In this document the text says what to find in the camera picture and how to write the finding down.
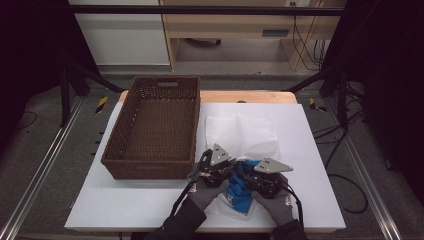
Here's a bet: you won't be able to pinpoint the wooden table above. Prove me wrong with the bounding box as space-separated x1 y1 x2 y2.
118 89 298 105

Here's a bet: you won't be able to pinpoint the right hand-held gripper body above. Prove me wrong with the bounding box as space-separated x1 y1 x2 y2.
247 156 295 199

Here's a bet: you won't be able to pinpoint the person's left hand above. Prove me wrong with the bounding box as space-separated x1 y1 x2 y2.
186 177 232 212

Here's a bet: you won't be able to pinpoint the brown wicker basket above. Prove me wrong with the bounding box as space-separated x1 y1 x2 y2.
100 75 202 181

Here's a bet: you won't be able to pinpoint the white table board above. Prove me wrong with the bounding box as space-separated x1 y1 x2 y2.
64 101 347 233

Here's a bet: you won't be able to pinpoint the white mesh laundry bag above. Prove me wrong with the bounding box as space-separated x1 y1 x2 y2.
203 114 282 222

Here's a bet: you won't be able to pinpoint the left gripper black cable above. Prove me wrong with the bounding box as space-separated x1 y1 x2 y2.
169 149 214 218

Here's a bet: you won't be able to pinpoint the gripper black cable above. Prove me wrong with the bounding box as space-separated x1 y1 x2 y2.
169 149 214 218
282 172 370 228

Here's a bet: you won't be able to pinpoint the black hanging desk cables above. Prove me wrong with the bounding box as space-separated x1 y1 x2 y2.
290 1 327 72

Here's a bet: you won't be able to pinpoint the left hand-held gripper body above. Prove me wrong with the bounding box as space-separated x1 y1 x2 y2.
195 142 238 188

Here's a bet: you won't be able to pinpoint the white cabinet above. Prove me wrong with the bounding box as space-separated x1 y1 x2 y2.
67 0 171 66

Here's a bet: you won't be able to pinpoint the person's right hand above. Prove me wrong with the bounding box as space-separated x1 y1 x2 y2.
251 184 297 227

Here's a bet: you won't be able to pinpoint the black floor cables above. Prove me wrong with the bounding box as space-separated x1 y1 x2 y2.
312 108 367 169

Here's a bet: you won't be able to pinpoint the light wooden desk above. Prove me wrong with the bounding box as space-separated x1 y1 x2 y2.
159 0 348 72

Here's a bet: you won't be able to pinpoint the thin black floor cable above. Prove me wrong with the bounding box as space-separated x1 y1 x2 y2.
17 110 39 132

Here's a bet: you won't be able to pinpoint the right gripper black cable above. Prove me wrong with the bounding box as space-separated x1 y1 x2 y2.
282 172 370 228

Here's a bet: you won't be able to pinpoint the black metal stand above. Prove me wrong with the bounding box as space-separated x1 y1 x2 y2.
285 64 350 132
59 62 125 128

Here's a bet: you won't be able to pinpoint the black horizontal frame bar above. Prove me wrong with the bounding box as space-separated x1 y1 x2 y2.
65 4 346 17

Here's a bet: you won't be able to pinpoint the yellow black tape marker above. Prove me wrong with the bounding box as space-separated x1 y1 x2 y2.
95 96 110 115
308 97 328 113

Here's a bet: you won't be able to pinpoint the black curtain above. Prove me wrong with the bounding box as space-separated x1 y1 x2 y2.
0 0 98 159
320 0 424 201

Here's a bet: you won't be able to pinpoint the blue cloth with white print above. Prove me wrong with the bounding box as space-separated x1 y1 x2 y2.
224 159 263 215

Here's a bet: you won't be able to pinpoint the aluminium floor rail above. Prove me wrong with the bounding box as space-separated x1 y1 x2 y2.
324 97 403 240
0 95 85 240

